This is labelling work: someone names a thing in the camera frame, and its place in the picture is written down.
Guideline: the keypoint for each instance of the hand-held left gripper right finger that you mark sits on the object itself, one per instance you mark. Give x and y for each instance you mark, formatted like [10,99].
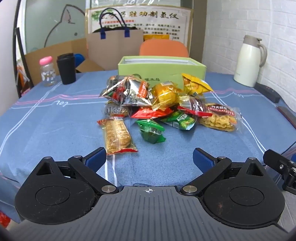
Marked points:
[203,158]

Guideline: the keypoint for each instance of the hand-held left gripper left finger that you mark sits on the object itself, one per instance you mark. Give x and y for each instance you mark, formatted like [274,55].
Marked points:
[96,157]

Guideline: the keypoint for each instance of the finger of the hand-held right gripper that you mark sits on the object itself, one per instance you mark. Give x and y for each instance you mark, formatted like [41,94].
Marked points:
[272,160]

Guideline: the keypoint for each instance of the long biscuit packet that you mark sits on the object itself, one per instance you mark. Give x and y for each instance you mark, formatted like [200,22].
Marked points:
[116,134]

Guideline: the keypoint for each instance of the clear waffle cookie packet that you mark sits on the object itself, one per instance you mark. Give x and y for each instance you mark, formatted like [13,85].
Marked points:
[219,120]

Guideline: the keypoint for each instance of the green pea snack packet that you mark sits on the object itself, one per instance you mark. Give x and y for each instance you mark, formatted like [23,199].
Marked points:
[182,121]

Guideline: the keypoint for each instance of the grey barcode snack packet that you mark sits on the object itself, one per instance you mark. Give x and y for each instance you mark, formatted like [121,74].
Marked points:
[115,111]

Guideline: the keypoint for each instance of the small green candy packet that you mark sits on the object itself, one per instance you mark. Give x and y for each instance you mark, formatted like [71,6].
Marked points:
[150,132]

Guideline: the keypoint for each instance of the dark patterned snack packet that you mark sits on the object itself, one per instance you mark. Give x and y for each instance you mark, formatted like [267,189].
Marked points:
[113,89]

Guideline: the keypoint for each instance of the yellow triangular chips packet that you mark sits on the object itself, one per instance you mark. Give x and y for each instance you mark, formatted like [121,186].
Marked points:
[196,85]

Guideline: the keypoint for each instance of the clear yellow cake packet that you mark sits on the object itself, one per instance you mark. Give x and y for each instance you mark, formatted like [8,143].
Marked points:
[165,93]

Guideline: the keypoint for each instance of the silver red snack packet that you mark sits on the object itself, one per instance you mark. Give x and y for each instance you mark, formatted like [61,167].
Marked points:
[138,92]

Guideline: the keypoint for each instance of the green cardboard box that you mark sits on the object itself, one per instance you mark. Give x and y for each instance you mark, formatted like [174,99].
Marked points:
[161,71]

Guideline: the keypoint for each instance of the black flat case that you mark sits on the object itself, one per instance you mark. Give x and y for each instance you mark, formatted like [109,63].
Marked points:
[268,92]

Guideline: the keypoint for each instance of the black cup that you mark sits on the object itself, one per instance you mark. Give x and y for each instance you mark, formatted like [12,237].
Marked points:
[66,69]

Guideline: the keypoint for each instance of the clear bottle pink lid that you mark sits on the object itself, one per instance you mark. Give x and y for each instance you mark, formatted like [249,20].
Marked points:
[48,74]

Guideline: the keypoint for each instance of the blue plastic item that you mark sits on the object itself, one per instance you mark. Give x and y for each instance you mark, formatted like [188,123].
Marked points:
[79,61]

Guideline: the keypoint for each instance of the white thermal jug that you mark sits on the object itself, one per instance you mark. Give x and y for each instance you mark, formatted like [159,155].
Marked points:
[246,62]

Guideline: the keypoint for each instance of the red patterned item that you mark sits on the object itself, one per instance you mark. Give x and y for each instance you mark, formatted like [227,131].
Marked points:
[4,220]

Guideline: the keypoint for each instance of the open cardboard box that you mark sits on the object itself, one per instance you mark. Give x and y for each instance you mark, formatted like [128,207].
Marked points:
[69,46]

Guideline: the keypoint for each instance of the orange chair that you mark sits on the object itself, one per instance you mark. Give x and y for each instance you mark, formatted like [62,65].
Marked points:
[161,48]

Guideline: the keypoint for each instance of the black metal rack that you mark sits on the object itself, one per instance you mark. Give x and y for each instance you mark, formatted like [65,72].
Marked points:
[16,58]

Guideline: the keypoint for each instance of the yellow plastic bag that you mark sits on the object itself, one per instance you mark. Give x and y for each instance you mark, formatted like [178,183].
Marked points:
[157,37]

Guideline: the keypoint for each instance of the yellow bordered wall poster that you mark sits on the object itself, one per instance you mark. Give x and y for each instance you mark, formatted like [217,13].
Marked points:
[157,20]

